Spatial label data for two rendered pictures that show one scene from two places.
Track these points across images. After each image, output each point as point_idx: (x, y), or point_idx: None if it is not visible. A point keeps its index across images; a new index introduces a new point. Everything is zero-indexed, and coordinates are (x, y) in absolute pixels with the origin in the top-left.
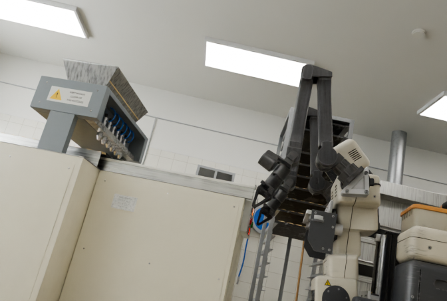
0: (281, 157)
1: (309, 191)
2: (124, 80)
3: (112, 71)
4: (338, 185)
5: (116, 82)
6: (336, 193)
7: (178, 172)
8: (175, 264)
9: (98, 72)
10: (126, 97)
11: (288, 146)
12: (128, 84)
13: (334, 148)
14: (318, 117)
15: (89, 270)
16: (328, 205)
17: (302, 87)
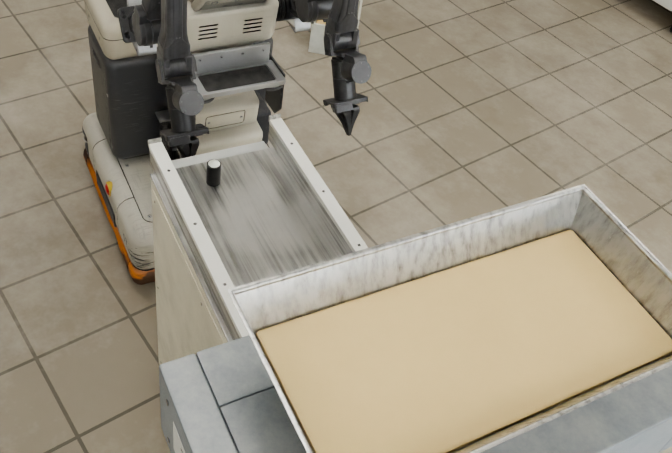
0: (356, 50)
1: (145, 45)
2: (517, 210)
3: (583, 208)
4: (275, 19)
5: (540, 231)
6: (263, 29)
7: (349, 220)
8: None
9: (610, 250)
10: (442, 262)
11: (358, 29)
12: (486, 219)
13: None
14: None
15: None
16: (244, 50)
17: None
